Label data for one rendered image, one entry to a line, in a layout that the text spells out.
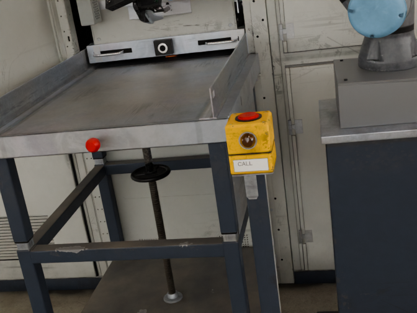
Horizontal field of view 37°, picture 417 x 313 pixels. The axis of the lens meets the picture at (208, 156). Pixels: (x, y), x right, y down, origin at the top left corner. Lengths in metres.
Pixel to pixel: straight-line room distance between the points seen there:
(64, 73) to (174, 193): 0.58
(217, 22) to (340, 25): 0.39
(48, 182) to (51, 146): 0.84
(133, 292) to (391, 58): 1.10
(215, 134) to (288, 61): 0.69
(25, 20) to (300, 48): 0.86
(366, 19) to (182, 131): 0.47
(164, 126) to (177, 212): 0.88
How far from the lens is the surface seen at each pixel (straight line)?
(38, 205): 2.39
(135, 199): 2.26
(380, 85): 1.50
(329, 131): 1.51
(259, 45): 2.01
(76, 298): 2.48
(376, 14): 1.41
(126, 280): 2.16
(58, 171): 2.30
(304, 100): 2.02
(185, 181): 2.19
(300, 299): 2.24
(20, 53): 2.05
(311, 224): 2.18
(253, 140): 1.12
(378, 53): 1.57
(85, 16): 2.05
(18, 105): 1.72
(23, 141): 1.53
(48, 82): 1.89
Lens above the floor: 1.23
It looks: 20 degrees down
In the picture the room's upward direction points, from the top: 8 degrees counter-clockwise
